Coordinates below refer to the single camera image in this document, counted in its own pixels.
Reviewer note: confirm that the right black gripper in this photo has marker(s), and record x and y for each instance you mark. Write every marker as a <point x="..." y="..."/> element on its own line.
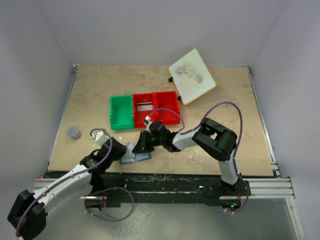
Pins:
<point x="140" y="147"/>

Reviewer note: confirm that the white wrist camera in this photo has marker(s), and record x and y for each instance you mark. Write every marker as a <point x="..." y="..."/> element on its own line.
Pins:
<point x="147" y="122"/>
<point x="99" y="135"/>

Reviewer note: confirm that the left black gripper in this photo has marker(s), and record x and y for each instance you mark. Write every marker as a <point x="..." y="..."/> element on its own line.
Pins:
<point x="121" y="150"/>

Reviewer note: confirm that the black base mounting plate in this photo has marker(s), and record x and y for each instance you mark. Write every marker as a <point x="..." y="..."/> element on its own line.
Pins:
<point x="159" y="188"/>

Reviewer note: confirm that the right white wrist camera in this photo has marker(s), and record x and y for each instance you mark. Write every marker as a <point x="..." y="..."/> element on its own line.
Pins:
<point x="147" y="122"/>

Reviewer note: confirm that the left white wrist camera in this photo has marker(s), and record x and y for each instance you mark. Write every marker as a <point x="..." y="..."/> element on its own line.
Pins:
<point x="99" y="135"/>

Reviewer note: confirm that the green plastic bin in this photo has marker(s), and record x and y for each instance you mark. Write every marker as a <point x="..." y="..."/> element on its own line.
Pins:
<point x="121" y="115"/>

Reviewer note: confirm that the white board wooden frame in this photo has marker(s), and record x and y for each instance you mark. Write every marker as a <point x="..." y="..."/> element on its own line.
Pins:
<point x="192" y="77"/>

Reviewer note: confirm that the red double plastic bin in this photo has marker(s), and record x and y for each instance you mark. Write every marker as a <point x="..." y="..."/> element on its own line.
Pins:
<point x="165" y="100"/>

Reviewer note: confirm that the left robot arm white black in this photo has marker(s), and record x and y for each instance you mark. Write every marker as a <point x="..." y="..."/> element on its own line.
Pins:
<point x="31" y="210"/>

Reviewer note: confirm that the white credit card magnetic stripe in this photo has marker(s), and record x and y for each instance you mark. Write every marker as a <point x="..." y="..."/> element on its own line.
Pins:
<point x="144" y="106"/>

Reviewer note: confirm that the blue card holder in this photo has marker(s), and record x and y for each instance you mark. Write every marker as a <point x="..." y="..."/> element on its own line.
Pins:
<point x="131" y="157"/>

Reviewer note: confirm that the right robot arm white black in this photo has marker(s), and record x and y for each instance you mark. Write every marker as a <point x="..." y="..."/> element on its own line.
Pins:
<point x="215" y="139"/>

